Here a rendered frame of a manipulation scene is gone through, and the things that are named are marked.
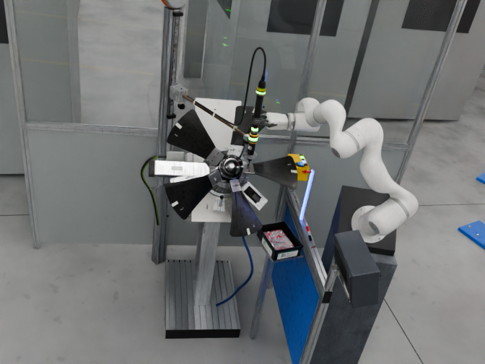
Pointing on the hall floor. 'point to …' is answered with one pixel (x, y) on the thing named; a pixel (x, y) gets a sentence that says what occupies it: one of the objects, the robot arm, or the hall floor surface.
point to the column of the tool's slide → (159, 243)
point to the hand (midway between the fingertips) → (256, 119)
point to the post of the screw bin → (260, 297)
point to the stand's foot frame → (172, 307)
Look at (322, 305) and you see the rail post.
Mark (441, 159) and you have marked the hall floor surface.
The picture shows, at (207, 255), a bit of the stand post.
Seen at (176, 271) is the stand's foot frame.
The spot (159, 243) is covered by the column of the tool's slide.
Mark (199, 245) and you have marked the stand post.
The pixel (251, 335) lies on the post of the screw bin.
